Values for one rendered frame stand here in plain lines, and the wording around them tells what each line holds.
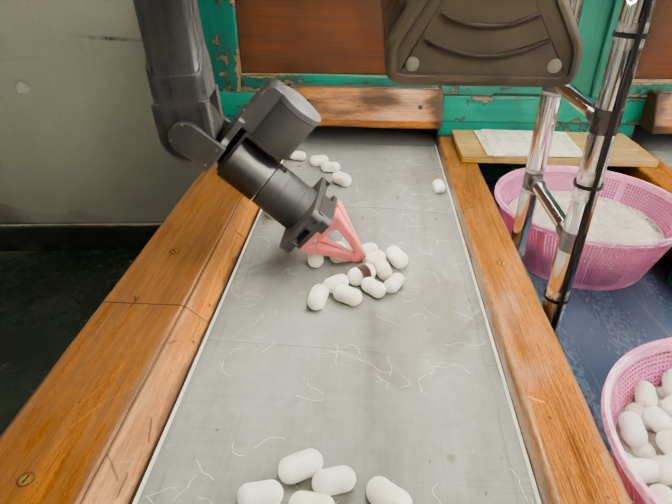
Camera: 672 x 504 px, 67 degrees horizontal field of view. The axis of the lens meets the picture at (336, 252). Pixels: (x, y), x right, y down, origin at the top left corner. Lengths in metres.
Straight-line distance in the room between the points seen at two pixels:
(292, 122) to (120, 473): 0.36
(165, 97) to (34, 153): 1.70
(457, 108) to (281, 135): 0.56
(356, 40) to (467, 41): 0.81
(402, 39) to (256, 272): 0.46
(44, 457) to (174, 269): 0.26
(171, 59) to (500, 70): 0.38
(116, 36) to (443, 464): 1.76
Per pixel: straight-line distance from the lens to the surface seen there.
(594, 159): 0.51
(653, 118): 1.12
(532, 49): 0.23
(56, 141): 2.18
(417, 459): 0.44
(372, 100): 0.99
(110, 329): 0.55
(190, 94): 0.55
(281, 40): 1.04
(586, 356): 0.68
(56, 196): 2.28
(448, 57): 0.23
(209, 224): 0.71
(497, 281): 0.60
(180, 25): 0.54
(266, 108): 0.56
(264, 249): 0.69
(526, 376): 0.49
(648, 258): 0.78
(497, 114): 1.07
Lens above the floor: 1.09
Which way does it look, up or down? 31 degrees down
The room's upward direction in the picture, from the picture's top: straight up
